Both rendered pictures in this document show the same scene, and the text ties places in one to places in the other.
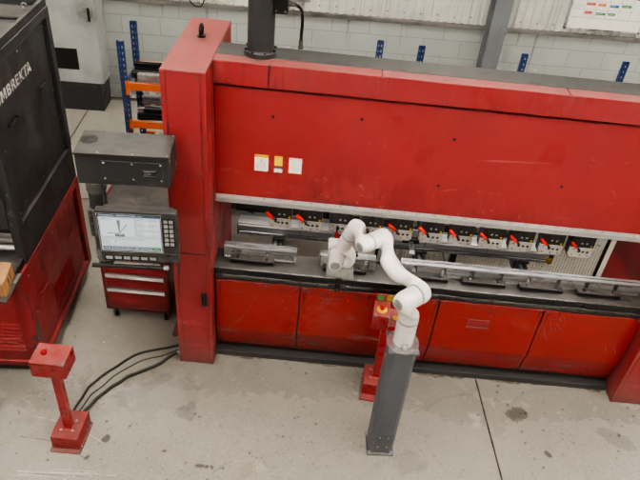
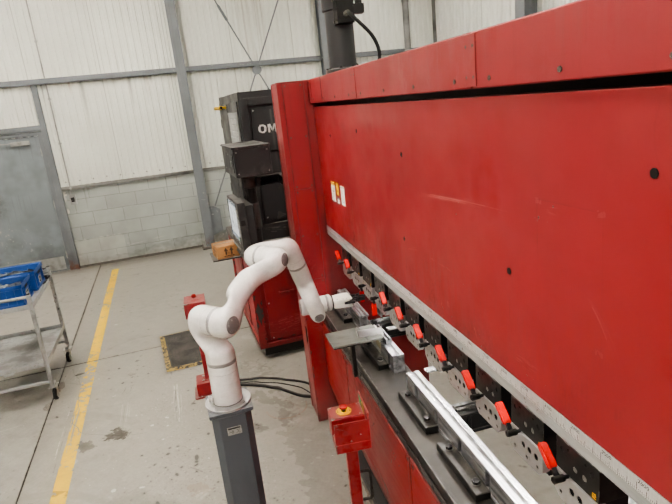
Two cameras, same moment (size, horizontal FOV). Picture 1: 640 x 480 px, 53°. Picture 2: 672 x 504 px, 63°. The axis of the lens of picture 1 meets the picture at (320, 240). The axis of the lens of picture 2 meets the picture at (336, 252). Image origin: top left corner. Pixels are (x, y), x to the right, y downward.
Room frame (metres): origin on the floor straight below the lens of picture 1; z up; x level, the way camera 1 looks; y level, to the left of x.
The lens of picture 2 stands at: (2.70, -2.66, 2.17)
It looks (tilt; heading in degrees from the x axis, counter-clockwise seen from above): 16 degrees down; 78
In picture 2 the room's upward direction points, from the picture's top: 6 degrees counter-clockwise
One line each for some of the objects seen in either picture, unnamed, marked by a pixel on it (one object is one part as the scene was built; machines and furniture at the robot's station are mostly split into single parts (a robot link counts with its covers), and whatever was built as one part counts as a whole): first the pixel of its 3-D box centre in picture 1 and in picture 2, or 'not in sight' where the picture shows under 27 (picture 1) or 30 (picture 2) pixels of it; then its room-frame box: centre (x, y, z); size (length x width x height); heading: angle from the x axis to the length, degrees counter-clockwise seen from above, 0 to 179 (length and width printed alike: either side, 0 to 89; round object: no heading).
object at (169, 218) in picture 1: (139, 231); (243, 223); (2.88, 1.04, 1.42); 0.45 x 0.12 x 0.36; 96
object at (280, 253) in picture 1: (260, 251); (352, 308); (3.43, 0.40, 0.92); 0.50 x 0.06 x 0.10; 91
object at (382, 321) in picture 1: (388, 312); (348, 421); (3.14, -0.51, 0.75); 0.20 x 0.16 x 0.18; 86
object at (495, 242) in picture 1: (490, 234); (468, 367); (3.45, -1.12, 1.26); 0.15 x 0.09 x 0.17; 91
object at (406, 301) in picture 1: (407, 307); (211, 333); (2.61, -0.52, 1.30); 0.19 x 0.12 x 0.24; 132
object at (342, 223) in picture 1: (340, 220); (374, 281); (3.43, -0.12, 1.26); 0.15 x 0.09 x 0.17; 91
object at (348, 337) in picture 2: (340, 265); (353, 336); (3.29, -0.15, 1.00); 0.26 x 0.18 x 0.01; 1
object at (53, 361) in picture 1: (61, 396); (202, 344); (2.44, 1.49, 0.41); 0.25 x 0.20 x 0.83; 1
